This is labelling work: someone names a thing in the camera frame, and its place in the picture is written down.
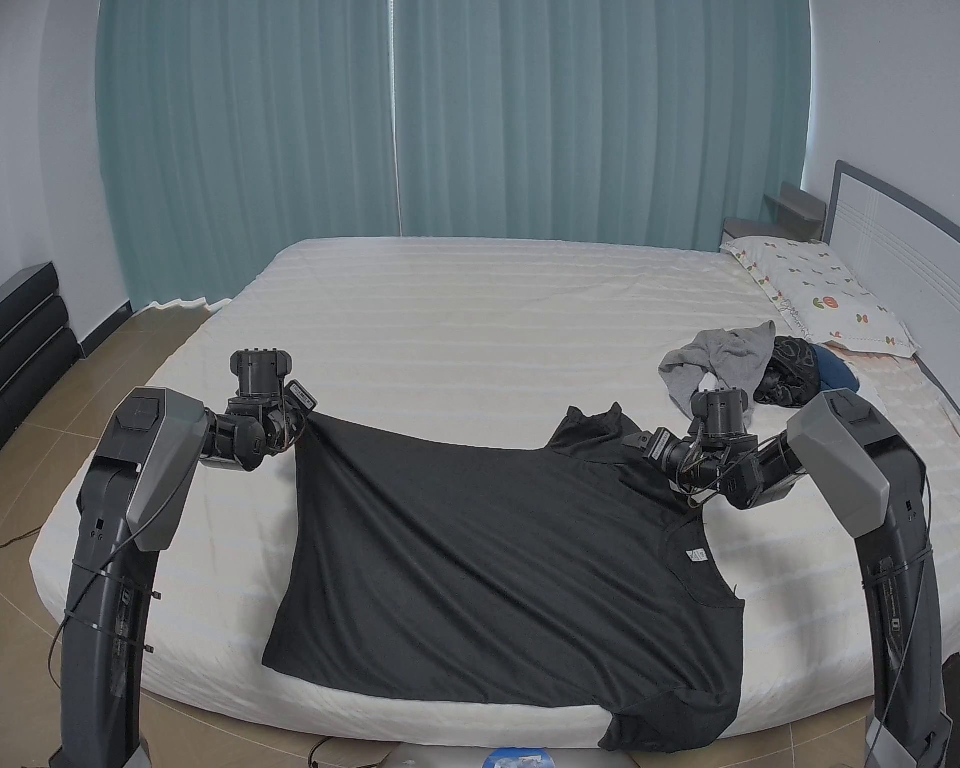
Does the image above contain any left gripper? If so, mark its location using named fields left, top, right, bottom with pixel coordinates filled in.
left=258, top=399, right=311, bottom=456

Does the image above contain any bed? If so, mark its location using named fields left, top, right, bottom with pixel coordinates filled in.
left=30, top=159, right=960, bottom=740

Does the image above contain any blue-green curtain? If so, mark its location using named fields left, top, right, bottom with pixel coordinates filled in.
left=96, top=0, right=402, bottom=312
left=390, top=0, right=815, bottom=249

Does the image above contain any white printed pillow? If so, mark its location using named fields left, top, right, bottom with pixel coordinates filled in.
left=721, top=234, right=922, bottom=357

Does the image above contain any black chest of drawers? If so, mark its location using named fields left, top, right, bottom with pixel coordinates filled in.
left=0, top=261, right=80, bottom=451

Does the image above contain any dark blue garment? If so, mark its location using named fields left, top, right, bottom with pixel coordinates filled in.
left=813, top=346, right=860, bottom=393

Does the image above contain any black patterned garment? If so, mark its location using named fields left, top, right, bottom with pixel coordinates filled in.
left=753, top=335, right=824, bottom=410

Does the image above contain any black T-shirt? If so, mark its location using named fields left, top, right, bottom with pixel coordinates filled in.
left=260, top=402, right=745, bottom=768

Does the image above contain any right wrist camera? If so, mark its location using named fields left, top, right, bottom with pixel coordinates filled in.
left=624, top=427, right=678, bottom=470

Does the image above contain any grey garment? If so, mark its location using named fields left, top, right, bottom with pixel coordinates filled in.
left=658, top=320, right=777, bottom=421

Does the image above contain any grey bedside table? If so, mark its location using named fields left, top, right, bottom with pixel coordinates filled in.
left=723, top=181, right=828, bottom=245

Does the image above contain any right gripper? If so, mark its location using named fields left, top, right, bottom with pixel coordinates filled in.
left=663, top=436, right=733, bottom=493

